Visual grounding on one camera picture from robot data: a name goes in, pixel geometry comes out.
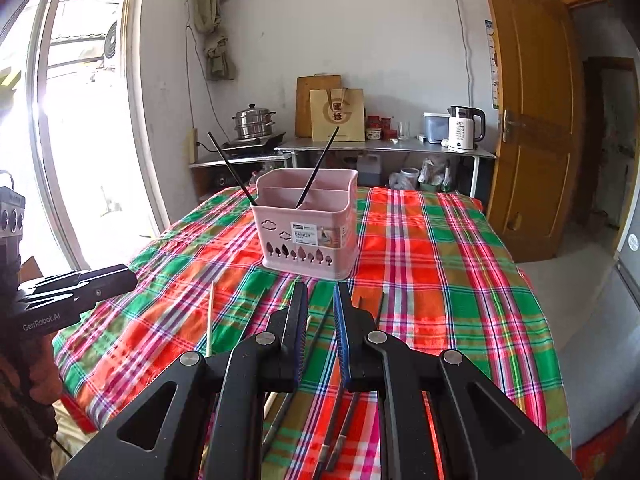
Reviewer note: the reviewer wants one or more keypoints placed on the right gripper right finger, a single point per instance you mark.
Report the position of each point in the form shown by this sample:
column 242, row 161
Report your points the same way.
column 440, row 416

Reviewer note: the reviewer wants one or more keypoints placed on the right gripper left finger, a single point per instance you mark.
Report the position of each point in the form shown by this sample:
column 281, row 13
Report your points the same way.
column 202, row 417

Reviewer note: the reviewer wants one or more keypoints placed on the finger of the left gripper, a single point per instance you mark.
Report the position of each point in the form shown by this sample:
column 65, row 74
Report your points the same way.
column 106, row 283
column 56, row 283

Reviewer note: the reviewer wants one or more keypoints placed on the steel kitchen shelf table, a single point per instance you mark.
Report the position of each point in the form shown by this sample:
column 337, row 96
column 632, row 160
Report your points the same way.
column 411, row 146

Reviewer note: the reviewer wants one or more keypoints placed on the person's left hand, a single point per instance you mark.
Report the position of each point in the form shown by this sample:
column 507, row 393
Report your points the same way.
column 44, row 378

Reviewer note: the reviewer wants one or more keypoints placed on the plaid tablecloth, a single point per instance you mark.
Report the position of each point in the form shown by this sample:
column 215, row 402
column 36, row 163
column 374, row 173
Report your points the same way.
column 429, row 267

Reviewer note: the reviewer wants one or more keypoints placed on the black induction cooker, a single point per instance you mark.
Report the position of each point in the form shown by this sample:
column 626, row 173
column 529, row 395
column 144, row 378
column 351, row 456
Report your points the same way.
column 254, row 146

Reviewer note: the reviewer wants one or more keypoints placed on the low steel side shelf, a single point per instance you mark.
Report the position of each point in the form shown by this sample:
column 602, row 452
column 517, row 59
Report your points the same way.
column 212, row 175

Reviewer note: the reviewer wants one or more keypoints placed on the brown wooden door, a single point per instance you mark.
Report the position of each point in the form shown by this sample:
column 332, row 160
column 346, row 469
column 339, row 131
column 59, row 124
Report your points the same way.
column 541, row 125

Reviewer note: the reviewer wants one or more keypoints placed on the stainless steel steamer pot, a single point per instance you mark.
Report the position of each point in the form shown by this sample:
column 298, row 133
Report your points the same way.
column 253, row 122

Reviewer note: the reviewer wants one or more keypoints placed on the pink plastic utensil basket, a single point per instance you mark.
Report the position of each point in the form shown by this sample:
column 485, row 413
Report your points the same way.
column 306, row 221

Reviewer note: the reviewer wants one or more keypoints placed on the hanging green cloth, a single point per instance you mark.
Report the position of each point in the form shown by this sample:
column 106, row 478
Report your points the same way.
column 207, row 21

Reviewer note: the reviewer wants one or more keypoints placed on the tan paper gift bag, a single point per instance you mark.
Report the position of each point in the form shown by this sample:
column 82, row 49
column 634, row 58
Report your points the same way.
column 341, row 108

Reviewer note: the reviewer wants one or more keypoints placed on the white electric kettle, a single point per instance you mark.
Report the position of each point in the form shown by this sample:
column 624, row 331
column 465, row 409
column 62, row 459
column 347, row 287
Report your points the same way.
column 466, row 127

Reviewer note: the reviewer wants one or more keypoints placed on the translucent blue storage container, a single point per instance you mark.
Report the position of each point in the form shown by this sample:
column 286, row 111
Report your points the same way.
column 436, row 127

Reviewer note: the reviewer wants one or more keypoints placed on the wooden cutting board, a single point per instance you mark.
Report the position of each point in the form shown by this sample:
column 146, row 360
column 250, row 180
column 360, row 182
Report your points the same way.
column 302, row 110

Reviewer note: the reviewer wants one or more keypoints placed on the clear drinking glass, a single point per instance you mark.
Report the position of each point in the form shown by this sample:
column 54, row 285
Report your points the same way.
column 403, row 130

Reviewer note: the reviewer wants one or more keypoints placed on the red lidded jar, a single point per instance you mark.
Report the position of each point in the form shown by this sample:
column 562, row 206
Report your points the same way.
column 374, row 128

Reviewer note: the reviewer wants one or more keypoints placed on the wall power socket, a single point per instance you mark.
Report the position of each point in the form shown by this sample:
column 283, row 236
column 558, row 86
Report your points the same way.
column 192, row 145

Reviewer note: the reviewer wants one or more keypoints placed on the wall calendar poster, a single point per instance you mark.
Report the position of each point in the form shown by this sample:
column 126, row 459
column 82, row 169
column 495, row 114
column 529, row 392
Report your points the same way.
column 494, row 64

